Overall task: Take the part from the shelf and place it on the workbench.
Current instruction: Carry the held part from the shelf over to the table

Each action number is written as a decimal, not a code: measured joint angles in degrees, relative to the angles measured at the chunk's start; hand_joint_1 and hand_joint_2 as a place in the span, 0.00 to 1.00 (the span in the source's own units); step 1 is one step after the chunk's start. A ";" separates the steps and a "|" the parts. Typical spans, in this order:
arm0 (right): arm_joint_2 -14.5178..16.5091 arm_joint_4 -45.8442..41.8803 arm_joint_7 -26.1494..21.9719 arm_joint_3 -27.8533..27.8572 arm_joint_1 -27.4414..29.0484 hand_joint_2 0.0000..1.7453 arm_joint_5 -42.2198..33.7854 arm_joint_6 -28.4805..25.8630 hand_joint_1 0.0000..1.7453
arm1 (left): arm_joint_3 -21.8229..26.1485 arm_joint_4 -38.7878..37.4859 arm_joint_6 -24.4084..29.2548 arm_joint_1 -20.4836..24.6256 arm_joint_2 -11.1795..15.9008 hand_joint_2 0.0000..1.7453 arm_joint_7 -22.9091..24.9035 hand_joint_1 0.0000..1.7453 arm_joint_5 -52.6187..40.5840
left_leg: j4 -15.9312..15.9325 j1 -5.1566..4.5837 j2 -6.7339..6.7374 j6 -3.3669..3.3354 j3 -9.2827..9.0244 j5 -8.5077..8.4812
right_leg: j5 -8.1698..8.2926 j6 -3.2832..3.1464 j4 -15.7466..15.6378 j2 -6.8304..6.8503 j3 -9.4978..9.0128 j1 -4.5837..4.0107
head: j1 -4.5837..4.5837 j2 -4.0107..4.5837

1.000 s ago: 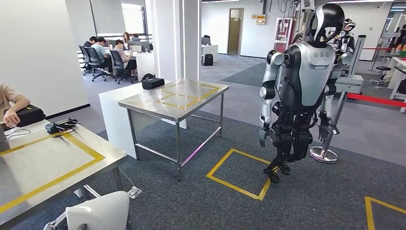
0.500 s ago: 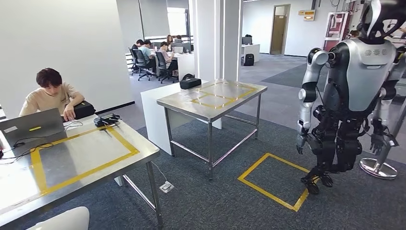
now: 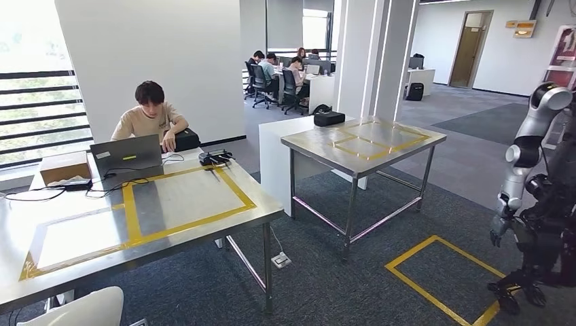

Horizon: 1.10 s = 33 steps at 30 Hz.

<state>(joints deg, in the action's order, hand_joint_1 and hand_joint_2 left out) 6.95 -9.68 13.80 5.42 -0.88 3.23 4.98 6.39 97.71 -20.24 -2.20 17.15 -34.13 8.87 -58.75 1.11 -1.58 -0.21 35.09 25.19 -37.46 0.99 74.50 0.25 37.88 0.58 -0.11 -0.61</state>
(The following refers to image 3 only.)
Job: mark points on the white curved plastic part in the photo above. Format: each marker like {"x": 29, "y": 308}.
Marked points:
{"x": 76, "y": 310}

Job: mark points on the steel workbench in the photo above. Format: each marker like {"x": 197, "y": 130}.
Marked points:
{"x": 360, "y": 144}
{"x": 189, "y": 198}

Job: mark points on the white cabinet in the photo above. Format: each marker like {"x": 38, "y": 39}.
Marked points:
{"x": 274, "y": 166}

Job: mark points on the black hard case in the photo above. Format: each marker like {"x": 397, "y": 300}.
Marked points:
{"x": 186, "y": 139}
{"x": 328, "y": 119}

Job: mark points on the black backpack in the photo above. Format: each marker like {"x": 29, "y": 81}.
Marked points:
{"x": 321, "y": 109}

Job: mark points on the black antenna controller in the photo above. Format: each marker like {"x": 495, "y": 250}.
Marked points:
{"x": 216, "y": 157}

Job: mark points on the black office chair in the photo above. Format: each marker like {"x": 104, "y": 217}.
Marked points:
{"x": 248, "y": 76}
{"x": 261, "y": 83}
{"x": 290, "y": 87}

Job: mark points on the white office desk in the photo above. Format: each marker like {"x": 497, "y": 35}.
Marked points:
{"x": 420, "y": 81}
{"x": 321, "y": 90}

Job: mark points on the person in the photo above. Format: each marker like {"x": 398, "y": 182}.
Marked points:
{"x": 254, "y": 63}
{"x": 314, "y": 52}
{"x": 297, "y": 74}
{"x": 269, "y": 67}
{"x": 301, "y": 52}
{"x": 148, "y": 121}

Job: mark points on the silver laptop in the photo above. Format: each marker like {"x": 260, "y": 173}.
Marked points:
{"x": 312, "y": 69}

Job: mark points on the grey laptop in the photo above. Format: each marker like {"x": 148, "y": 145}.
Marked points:
{"x": 126, "y": 155}

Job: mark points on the brown door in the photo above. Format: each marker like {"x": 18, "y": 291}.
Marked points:
{"x": 468, "y": 54}

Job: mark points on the black power adapter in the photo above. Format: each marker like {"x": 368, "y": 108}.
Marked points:
{"x": 78, "y": 185}

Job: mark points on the white crumpled tissue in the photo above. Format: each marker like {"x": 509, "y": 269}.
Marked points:
{"x": 67, "y": 180}

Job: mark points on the brown cardboard box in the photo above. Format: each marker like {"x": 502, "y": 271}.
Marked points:
{"x": 65, "y": 166}

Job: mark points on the dark window railing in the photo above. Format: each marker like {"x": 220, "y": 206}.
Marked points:
{"x": 45, "y": 74}

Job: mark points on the white black humanoid robot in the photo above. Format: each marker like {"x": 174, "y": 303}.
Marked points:
{"x": 544, "y": 225}

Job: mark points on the yellow tape frame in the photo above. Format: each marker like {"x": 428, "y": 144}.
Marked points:
{"x": 402, "y": 147}

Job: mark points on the orange wall sign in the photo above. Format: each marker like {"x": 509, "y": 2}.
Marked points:
{"x": 524, "y": 29}

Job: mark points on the red wall poster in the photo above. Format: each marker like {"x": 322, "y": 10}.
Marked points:
{"x": 562, "y": 54}

